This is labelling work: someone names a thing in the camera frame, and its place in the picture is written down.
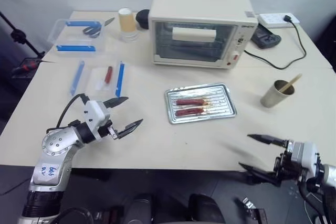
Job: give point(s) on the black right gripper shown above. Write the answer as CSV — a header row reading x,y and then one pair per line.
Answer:
x,y
286,167

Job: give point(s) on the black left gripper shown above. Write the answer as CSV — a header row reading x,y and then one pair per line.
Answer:
x,y
107,130

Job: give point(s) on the red brown sausage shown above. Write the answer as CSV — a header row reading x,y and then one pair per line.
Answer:
x,y
189,112
189,101

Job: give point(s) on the wooden skewer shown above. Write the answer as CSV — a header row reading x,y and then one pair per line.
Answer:
x,y
292,82

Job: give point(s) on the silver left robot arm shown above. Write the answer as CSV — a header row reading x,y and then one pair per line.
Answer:
x,y
52,142

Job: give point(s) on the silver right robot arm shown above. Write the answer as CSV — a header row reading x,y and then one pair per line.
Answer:
x,y
329,174

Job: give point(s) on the clear box with blue clips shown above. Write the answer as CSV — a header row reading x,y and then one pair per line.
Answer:
x,y
76,48
119,79

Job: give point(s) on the black object with silver clip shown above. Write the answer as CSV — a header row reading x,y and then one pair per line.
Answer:
x,y
249,208

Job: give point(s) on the metal cup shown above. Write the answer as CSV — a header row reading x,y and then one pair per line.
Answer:
x,y
274,96

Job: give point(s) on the silver baking tray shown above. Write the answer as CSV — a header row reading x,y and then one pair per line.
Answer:
x,y
223,95

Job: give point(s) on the dark rounded shape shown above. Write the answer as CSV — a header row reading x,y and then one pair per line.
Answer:
x,y
206,208
140,208

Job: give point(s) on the brown paper cup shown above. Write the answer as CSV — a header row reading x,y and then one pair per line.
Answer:
x,y
126,20

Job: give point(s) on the black round object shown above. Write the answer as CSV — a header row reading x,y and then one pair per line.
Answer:
x,y
142,19

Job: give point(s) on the black tray with tools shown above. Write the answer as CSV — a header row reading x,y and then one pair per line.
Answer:
x,y
25,70

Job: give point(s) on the dark grey handheld controller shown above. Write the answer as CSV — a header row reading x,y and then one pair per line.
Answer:
x,y
265,39

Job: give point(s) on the black tripod stand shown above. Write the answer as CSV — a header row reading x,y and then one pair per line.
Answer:
x,y
18,36

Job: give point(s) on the white toaster oven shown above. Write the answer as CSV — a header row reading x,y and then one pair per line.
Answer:
x,y
199,6

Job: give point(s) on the white power strip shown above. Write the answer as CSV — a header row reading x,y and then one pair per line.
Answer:
x,y
273,20

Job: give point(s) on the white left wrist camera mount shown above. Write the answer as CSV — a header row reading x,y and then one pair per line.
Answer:
x,y
94,113

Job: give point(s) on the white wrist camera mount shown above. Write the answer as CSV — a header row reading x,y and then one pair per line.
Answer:
x,y
304,153
94,113

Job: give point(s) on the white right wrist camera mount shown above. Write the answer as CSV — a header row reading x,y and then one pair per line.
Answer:
x,y
304,153

